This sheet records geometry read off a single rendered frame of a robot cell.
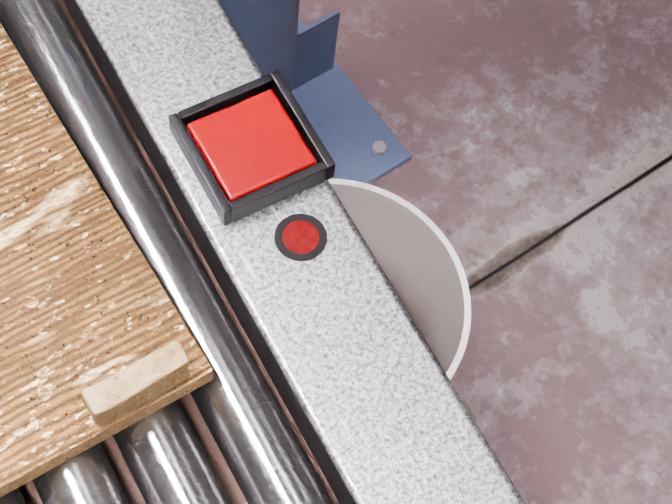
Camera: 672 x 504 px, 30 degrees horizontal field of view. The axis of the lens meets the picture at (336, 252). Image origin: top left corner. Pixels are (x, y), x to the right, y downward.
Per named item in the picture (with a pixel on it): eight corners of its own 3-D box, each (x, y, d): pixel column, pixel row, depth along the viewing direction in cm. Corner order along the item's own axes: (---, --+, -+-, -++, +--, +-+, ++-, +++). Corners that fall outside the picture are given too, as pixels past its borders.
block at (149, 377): (178, 353, 70) (176, 335, 67) (194, 380, 69) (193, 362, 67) (83, 405, 68) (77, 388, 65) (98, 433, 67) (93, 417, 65)
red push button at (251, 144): (271, 98, 80) (272, 86, 78) (316, 172, 78) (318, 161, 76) (186, 134, 78) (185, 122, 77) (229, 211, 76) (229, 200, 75)
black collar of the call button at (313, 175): (277, 84, 80) (277, 69, 79) (334, 177, 78) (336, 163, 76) (169, 129, 78) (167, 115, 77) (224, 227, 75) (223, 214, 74)
